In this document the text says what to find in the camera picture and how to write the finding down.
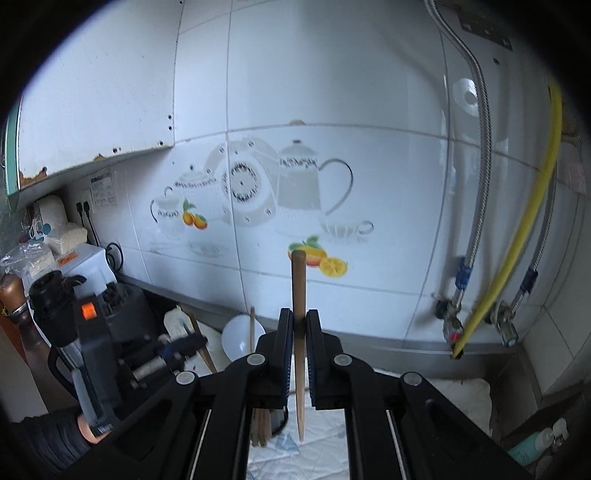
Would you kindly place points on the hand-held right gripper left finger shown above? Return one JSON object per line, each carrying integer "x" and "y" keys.
{"x": 286, "y": 355}

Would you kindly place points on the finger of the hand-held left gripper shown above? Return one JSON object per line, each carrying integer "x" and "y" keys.
{"x": 178, "y": 359}
{"x": 184, "y": 342}

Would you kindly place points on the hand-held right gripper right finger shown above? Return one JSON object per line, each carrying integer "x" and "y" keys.
{"x": 313, "y": 355}

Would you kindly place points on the dark round utensil holder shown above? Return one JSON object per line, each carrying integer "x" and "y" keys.
{"x": 280, "y": 421}

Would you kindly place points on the person's left forearm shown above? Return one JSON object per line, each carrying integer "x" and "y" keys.
{"x": 41, "y": 443}

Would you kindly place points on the person's left hand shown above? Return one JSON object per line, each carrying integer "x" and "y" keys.
{"x": 94, "y": 438}

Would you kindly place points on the white plastic jug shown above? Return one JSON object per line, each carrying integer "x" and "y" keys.
{"x": 178, "y": 323}

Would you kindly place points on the white round bowl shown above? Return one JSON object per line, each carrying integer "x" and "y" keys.
{"x": 238, "y": 337}

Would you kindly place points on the white kitchen appliance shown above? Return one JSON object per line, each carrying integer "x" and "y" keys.
{"x": 87, "y": 267}

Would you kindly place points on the white cloth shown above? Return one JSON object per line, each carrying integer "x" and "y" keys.
{"x": 323, "y": 457}

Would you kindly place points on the clear plastic bag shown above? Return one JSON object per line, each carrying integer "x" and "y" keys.
{"x": 27, "y": 258}

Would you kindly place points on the white rice bag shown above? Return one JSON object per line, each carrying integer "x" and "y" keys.
{"x": 60, "y": 221}

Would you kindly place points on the metal valve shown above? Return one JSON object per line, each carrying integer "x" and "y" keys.
{"x": 450, "y": 323}
{"x": 507, "y": 325}

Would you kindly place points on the green pump soap bottle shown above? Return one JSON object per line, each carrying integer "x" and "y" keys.
{"x": 531, "y": 447}

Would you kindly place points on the white water heater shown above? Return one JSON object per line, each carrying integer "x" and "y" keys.
{"x": 485, "y": 23}

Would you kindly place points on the white wall socket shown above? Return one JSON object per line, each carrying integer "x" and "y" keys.
{"x": 84, "y": 203}

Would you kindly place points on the white wall sticker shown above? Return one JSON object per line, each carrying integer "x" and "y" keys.
{"x": 102, "y": 189}

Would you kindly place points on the white wall cabinet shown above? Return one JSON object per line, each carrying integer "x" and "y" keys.
{"x": 92, "y": 92}

